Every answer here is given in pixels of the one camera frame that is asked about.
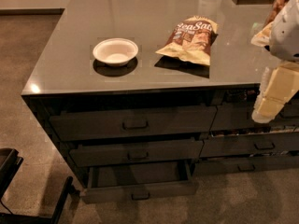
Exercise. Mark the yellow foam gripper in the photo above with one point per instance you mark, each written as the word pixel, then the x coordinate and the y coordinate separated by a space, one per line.
pixel 286 34

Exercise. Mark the grey drawer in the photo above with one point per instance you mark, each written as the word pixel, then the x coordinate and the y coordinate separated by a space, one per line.
pixel 270 143
pixel 133 122
pixel 234 116
pixel 137 182
pixel 166 150
pixel 242 165

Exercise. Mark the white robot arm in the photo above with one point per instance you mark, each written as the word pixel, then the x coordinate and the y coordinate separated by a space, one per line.
pixel 290 13

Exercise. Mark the grey drawer cabinet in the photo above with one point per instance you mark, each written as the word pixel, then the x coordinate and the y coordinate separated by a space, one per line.
pixel 68 79

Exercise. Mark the brown yellow chip bag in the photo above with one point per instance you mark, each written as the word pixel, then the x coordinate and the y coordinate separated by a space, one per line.
pixel 191 40

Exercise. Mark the white paper bowl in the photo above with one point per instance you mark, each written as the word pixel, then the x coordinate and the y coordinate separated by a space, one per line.
pixel 115 51

